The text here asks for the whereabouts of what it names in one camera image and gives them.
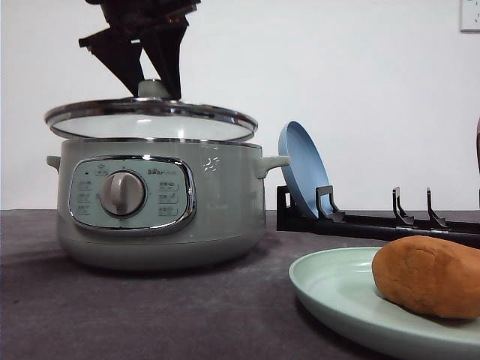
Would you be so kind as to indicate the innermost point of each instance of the black plate rack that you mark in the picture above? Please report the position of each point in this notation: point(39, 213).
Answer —
point(330, 219)

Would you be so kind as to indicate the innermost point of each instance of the brown potato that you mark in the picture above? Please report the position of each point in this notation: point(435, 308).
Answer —
point(430, 275)

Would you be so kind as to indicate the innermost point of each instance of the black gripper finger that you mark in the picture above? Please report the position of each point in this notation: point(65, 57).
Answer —
point(123, 55)
point(164, 52)

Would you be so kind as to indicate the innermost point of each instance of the green plate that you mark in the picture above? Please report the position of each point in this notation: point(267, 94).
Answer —
point(339, 285)

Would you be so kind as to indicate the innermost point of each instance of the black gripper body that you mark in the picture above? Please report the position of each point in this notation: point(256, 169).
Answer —
point(147, 18)

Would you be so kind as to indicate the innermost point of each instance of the blue plate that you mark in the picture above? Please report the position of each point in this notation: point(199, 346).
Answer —
point(307, 170)

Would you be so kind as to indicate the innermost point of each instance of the green electric steamer pot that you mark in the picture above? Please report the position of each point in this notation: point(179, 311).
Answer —
point(160, 205)

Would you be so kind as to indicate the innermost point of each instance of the grey table cloth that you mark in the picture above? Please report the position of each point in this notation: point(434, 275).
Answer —
point(55, 308)

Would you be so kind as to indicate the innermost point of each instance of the white wall socket right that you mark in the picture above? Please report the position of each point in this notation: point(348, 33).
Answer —
point(470, 16)

